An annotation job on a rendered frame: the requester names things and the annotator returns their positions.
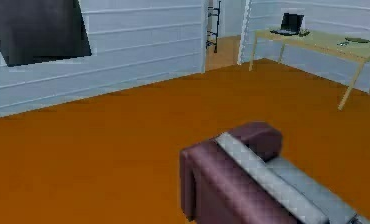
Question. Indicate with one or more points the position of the black laptop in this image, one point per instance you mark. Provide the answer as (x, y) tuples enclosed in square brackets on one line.
[(290, 24)]

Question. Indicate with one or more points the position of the pale wooden table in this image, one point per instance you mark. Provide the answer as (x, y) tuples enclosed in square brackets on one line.
[(326, 43)]

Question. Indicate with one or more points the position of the black metal rack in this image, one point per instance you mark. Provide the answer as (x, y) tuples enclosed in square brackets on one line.
[(213, 25)]

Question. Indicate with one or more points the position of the dark flat dish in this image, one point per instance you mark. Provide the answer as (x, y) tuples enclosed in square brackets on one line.
[(357, 40)]

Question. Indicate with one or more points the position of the black wall television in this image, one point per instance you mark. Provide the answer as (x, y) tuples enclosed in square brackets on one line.
[(39, 30)]

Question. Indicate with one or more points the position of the maroon sofa with grey cushions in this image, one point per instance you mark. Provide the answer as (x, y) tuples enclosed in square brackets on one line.
[(226, 186)]

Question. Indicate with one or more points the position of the small dark object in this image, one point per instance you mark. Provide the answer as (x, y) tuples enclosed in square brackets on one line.
[(304, 33)]

